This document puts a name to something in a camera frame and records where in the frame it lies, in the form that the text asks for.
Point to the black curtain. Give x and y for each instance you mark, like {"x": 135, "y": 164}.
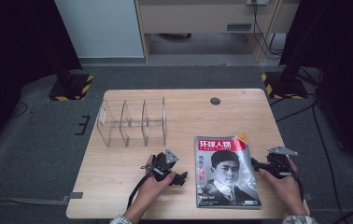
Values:
{"x": 345, "y": 62}
{"x": 16, "y": 62}

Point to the clear acrylic divider rack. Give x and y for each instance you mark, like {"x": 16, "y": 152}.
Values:
{"x": 134, "y": 124}

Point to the person's left hand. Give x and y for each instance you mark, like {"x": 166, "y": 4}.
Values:
{"x": 154, "y": 189}

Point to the grey tape strip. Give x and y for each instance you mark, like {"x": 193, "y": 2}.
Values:
{"x": 73, "y": 196}

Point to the person's right hand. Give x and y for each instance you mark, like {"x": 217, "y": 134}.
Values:
{"x": 285, "y": 189}

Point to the white power strip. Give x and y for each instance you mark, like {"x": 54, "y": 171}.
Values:
{"x": 257, "y": 2}

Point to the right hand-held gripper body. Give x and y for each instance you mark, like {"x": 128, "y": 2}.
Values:
{"x": 278, "y": 165}

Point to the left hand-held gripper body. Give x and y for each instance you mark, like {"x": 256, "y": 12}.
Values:
{"x": 162, "y": 166}

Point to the black stand with striped base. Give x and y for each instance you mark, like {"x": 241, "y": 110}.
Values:
{"x": 72, "y": 88}
{"x": 285, "y": 85}

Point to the white panel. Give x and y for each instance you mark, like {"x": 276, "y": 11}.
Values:
{"x": 103, "y": 28}

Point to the magazine with portrait cover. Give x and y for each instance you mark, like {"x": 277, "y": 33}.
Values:
{"x": 227, "y": 174}

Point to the light wooden desk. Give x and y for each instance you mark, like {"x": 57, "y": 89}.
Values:
{"x": 196, "y": 18}

